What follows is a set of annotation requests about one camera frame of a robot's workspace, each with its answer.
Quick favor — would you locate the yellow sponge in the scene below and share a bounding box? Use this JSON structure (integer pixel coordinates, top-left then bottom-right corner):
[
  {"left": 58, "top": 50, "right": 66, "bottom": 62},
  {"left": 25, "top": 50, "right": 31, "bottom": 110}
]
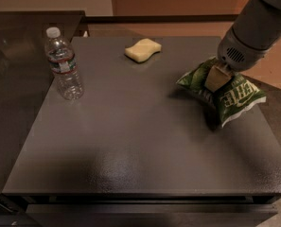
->
[{"left": 125, "top": 39, "right": 162, "bottom": 63}]

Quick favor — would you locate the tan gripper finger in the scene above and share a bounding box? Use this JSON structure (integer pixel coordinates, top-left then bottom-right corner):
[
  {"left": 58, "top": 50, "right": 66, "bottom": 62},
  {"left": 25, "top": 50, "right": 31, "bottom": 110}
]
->
[{"left": 204, "top": 62, "right": 234, "bottom": 93}]

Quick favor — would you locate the green jalapeno chip bag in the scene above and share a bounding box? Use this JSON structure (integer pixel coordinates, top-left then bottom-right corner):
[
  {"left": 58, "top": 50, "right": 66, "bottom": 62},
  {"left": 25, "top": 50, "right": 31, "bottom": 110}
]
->
[{"left": 177, "top": 57, "right": 267, "bottom": 128}]

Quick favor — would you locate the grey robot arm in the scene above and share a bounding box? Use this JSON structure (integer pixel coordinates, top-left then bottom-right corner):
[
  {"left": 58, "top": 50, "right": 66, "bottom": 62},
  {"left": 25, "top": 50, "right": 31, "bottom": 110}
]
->
[{"left": 204, "top": 0, "right": 281, "bottom": 93}]

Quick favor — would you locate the clear plastic water bottle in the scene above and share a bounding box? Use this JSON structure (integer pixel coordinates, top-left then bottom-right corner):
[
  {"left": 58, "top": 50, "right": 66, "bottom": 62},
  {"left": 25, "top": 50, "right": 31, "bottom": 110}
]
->
[{"left": 44, "top": 26, "right": 84, "bottom": 100}]

